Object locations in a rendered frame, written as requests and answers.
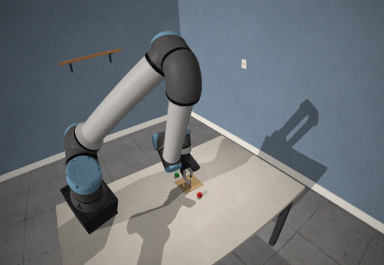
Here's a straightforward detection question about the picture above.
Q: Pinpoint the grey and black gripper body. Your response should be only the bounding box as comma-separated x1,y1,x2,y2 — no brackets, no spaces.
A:
180,153,190,169

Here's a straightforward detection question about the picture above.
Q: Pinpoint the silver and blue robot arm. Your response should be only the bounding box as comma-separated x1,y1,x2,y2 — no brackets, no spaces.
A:
64,31,202,213

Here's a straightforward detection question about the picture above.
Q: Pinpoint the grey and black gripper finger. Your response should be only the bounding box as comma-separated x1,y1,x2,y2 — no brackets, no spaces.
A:
187,167,193,178
180,166,186,181

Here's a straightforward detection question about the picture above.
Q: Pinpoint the tan flat mat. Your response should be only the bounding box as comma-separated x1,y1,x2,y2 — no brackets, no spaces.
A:
175,174,203,194

